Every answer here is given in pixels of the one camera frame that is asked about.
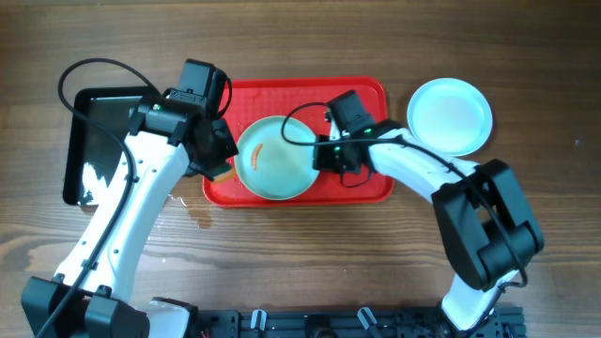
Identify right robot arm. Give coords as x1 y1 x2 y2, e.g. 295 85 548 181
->
314 90 544 336

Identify light blue plate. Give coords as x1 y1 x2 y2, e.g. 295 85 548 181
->
234 115 319 201
407 78 493 157

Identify left black cable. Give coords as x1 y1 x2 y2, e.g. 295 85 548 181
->
35 57 163 338

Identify black metal tray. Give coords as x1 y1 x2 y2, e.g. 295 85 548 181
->
62 86 148 207

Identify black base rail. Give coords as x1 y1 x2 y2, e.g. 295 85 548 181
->
193 307 527 338

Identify green orange sponge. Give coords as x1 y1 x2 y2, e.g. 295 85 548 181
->
212 163 237 184

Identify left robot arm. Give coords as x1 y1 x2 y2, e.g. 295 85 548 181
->
21 59 238 337

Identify red plastic tray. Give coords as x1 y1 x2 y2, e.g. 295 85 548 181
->
203 76 394 207

